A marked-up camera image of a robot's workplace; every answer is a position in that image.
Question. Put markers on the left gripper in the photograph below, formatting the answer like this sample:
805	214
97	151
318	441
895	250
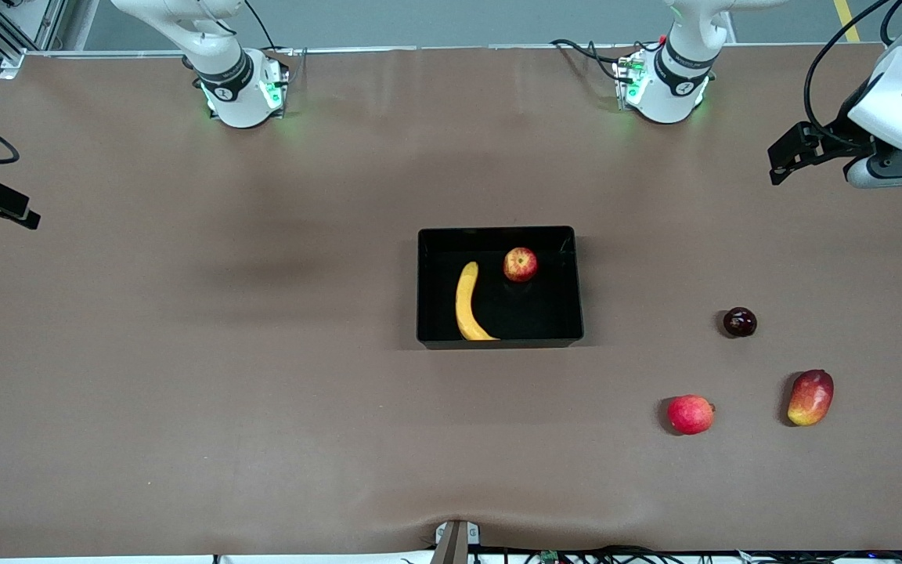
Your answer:
841	129

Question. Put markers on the red yellow apple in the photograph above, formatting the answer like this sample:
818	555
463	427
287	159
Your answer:
521	265

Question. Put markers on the black plastic box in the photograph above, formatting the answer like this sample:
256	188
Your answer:
545	313

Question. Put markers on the yellow banana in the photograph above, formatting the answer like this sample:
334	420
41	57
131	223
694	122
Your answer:
464	305

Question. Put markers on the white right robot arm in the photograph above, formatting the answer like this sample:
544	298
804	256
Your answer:
232	94

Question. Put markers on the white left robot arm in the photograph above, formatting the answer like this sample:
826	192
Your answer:
674	78

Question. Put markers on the dark red plum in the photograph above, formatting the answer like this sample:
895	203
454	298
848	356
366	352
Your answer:
740	322

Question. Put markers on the brown table cover sheet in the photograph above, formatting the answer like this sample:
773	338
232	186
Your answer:
185	392

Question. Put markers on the red yellow mango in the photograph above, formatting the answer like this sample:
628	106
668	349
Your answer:
809	398

